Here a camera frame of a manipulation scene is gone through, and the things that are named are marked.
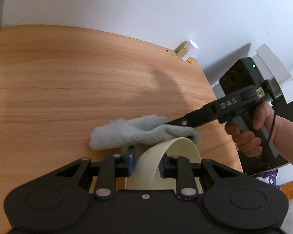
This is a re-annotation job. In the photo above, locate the pale yellow bowl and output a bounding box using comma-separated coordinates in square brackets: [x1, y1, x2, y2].
[125, 137, 201, 190]

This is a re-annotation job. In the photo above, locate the pink grey cleaning cloth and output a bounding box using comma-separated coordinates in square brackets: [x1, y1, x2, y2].
[89, 115, 201, 151]

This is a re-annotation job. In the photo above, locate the person right forearm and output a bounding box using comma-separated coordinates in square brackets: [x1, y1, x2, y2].
[273, 116, 293, 165]

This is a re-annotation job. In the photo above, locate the person right hand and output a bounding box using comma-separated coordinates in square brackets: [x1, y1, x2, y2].
[225, 103, 277, 157]

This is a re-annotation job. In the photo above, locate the white appliance with grille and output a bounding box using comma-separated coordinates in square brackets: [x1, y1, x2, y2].
[204, 43, 293, 104]

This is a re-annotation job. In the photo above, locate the white pill bottle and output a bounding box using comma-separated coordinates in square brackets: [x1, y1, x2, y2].
[177, 40, 198, 61]

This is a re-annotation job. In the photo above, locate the black camera box right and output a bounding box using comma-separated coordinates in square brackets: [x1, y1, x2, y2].
[218, 57, 283, 103]

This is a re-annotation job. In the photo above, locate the black cable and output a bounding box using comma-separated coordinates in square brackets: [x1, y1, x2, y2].
[257, 80, 279, 161]

